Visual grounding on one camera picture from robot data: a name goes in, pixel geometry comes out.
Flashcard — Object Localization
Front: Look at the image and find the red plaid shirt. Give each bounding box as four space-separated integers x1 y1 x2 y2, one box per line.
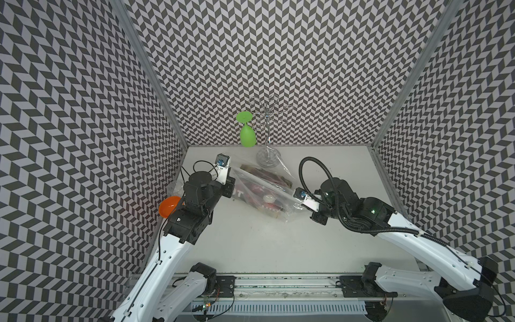
233 181 284 213

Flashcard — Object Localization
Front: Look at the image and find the clear plastic vacuum bag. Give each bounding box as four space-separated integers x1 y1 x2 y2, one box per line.
223 146 305 222

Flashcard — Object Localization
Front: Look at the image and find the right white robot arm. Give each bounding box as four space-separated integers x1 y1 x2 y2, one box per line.
294 156 499 321

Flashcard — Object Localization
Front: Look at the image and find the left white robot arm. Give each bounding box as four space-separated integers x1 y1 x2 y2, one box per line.
105 166 236 321

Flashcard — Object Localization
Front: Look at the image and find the white bag valve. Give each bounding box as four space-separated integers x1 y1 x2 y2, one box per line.
263 195 276 204

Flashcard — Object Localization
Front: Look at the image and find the metal glass holder stand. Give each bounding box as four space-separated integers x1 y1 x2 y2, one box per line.
249 95 288 172

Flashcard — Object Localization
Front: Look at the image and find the green plastic wine glass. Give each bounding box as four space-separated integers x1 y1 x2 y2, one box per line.
236 111 257 148

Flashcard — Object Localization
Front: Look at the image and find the orange plastic bowl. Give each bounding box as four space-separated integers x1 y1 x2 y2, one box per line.
158 196 182 219

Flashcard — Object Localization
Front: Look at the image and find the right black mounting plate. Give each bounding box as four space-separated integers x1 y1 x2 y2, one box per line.
338 275 376 298

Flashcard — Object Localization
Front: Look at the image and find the black mounting plate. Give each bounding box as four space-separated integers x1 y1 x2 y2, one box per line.
210 275 236 299
338 275 376 298

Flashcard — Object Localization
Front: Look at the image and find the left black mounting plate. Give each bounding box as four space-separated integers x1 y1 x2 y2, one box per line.
210 275 236 299

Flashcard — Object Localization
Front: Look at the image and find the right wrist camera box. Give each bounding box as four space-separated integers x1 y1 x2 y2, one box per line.
293 187 320 212

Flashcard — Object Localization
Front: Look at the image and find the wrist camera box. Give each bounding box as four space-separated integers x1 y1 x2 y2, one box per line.
293 187 320 212
215 154 231 185

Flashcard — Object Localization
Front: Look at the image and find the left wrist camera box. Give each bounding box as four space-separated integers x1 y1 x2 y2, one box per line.
215 154 231 185

